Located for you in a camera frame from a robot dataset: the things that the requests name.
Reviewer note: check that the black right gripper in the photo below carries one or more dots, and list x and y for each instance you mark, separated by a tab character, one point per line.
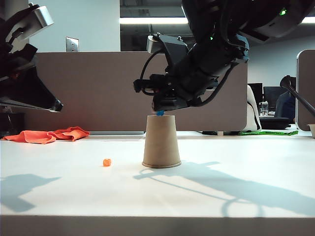
187	83

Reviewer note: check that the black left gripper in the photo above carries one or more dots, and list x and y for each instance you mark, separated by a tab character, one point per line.
17	61

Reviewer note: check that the blue translucent die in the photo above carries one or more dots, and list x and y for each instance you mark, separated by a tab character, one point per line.
160	113

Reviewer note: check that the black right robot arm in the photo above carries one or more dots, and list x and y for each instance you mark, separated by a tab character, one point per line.
221	29

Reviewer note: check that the brown paper cup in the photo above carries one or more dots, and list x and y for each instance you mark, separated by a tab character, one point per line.
161	142

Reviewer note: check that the orange die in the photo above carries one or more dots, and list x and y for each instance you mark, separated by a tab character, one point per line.
107	162

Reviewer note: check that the orange cloth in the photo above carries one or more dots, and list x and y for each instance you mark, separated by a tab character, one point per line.
37	137

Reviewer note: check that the flat black object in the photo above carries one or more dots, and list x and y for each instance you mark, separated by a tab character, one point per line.
209	133

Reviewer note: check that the white partition foot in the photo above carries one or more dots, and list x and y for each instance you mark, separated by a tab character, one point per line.
220	133

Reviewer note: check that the wide grey desk partition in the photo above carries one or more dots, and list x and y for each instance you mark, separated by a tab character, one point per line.
98	91

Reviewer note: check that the black computer monitor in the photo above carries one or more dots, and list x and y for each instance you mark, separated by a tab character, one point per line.
272	93
257	92

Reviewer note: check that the long ceiling light strip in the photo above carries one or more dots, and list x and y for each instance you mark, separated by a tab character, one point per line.
152	20

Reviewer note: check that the clear water bottle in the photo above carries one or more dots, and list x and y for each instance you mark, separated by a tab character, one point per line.
264	109

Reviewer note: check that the green tape strip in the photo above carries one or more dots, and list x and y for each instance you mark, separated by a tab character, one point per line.
270	133

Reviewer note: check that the person in dark blue shirt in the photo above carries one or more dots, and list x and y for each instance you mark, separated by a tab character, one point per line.
283	105

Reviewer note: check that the black diagonal pole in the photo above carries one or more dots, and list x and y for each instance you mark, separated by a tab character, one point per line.
300	98

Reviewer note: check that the grey partition with white edge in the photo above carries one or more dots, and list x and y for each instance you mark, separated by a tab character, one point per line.
307	81

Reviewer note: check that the beige paper bowl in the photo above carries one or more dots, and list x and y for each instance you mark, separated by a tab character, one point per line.
312	130

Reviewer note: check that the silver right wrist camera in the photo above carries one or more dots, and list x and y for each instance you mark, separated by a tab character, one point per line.
169	46

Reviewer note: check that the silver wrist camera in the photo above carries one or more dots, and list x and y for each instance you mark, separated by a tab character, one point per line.
169	46
40	17

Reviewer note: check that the metal wall plate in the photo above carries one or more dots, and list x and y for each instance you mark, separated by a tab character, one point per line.
72	44

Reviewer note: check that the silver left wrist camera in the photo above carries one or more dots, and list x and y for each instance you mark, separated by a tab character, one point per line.
40	17

